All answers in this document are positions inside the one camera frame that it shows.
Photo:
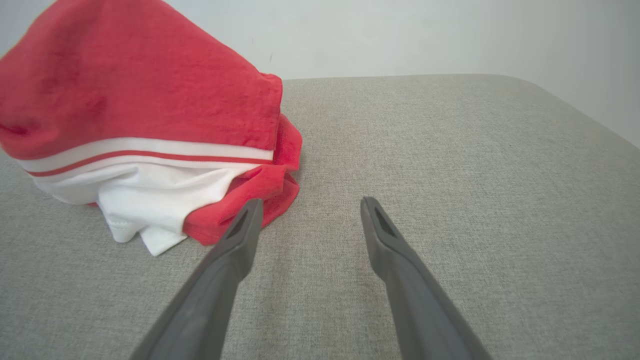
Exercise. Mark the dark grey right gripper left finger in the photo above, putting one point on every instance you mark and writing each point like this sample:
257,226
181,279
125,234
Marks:
215,285

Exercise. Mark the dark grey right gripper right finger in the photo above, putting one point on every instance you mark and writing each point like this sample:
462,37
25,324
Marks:
415,300

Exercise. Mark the grey fabric sofa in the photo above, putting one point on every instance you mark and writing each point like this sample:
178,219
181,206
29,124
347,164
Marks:
450,175

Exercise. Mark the red jersey with white sleeves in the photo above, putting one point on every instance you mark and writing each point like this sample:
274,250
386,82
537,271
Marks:
135,85

